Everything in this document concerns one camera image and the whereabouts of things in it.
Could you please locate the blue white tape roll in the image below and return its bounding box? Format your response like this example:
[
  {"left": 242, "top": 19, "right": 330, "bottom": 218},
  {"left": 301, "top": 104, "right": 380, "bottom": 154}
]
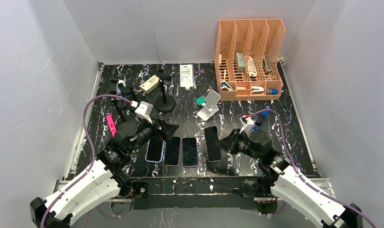
[{"left": 116, "top": 80, "right": 126, "bottom": 95}]

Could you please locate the white labelled package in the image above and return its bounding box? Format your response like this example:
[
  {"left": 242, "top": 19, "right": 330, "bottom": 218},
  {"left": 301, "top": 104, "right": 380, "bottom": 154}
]
[{"left": 180, "top": 64, "right": 194, "bottom": 90}]

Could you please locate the beige small box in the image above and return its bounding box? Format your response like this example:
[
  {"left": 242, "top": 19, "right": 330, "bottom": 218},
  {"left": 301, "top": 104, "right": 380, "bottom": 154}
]
[{"left": 139, "top": 75, "right": 160, "bottom": 94}]

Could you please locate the black round-base phone stand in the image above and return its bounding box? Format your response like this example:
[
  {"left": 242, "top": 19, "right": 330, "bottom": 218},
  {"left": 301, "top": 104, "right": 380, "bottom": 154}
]
[{"left": 117, "top": 83, "right": 138, "bottom": 102}]

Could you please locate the white phone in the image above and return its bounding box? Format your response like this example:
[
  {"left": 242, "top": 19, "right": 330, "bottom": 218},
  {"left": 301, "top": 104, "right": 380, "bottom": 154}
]
[{"left": 204, "top": 126, "right": 222, "bottom": 162}]

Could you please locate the purple phone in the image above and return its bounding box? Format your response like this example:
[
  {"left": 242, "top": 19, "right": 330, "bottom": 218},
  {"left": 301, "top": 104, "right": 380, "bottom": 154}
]
[{"left": 182, "top": 137, "right": 198, "bottom": 168}]

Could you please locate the silver desktop phone stand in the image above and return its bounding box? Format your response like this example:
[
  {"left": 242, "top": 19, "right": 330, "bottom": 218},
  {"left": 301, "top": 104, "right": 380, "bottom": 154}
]
[{"left": 197, "top": 90, "right": 221, "bottom": 121}]

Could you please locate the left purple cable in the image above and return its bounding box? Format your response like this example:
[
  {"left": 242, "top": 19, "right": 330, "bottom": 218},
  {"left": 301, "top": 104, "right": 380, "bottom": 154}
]
[{"left": 40, "top": 94, "right": 139, "bottom": 228}]

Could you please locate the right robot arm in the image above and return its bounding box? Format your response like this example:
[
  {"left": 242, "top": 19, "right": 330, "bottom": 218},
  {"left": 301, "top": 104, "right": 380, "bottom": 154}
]
[{"left": 215, "top": 129, "right": 364, "bottom": 228}]

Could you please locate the pink marker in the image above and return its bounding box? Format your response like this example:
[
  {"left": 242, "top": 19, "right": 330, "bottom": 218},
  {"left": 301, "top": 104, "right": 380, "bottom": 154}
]
[{"left": 106, "top": 114, "right": 117, "bottom": 136}]

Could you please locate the purple cable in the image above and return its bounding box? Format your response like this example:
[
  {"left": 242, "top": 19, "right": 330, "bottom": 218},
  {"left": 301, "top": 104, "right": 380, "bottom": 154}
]
[
  {"left": 247, "top": 108, "right": 378, "bottom": 228},
  {"left": 40, "top": 94, "right": 139, "bottom": 228}
]

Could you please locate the white-edged black smartphone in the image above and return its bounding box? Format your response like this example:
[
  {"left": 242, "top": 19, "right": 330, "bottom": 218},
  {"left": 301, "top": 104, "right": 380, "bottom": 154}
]
[{"left": 163, "top": 136, "right": 181, "bottom": 166}]

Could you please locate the black base frame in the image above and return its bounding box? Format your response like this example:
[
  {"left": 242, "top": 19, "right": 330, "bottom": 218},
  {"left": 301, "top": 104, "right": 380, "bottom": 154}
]
[{"left": 111, "top": 177, "right": 281, "bottom": 210}]

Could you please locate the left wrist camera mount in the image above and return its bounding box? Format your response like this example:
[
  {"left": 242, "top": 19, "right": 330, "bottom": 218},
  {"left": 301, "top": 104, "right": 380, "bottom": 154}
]
[{"left": 131, "top": 101, "right": 153, "bottom": 124}]

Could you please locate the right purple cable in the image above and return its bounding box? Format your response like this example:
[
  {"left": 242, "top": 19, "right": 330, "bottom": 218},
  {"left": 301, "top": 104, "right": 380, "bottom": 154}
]
[{"left": 247, "top": 108, "right": 378, "bottom": 228}]

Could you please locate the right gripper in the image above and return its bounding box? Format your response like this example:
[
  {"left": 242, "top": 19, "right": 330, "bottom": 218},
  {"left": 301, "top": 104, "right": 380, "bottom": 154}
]
[{"left": 214, "top": 128, "right": 261, "bottom": 161}]

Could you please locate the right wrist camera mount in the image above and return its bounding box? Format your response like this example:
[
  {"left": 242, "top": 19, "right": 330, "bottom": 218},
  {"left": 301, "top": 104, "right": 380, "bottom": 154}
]
[{"left": 240, "top": 115, "right": 254, "bottom": 136}]

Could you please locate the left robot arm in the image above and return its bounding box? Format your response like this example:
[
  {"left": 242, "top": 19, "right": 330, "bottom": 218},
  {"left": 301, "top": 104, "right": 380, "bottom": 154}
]
[{"left": 30, "top": 119, "right": 179, "bottom": 228}]

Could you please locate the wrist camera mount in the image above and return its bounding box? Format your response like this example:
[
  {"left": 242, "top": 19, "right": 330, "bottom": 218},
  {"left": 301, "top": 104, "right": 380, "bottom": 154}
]
[
  {"left": 131, "top": 101, "right": 153, "bottom": 124},
  {"left": 240, "top": 115, "right": 254, "bottom": 136}
]

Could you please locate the orange file organizer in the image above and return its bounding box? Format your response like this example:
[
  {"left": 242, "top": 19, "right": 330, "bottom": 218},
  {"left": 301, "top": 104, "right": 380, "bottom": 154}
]
[{"left": 214, "top": 19, "right": 285, "bottom": 101}]

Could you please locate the light blue phone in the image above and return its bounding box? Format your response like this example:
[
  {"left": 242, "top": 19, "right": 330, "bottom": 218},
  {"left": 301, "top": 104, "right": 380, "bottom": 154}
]
[{"left": 145, "top": 139, "right": 164, "bottom": 163}]

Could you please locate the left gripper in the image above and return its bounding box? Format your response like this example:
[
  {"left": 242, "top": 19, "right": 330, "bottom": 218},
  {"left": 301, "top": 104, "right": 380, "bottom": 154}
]
[{"left": 127, "top": 115, "right": 179, "bottom": 154}]

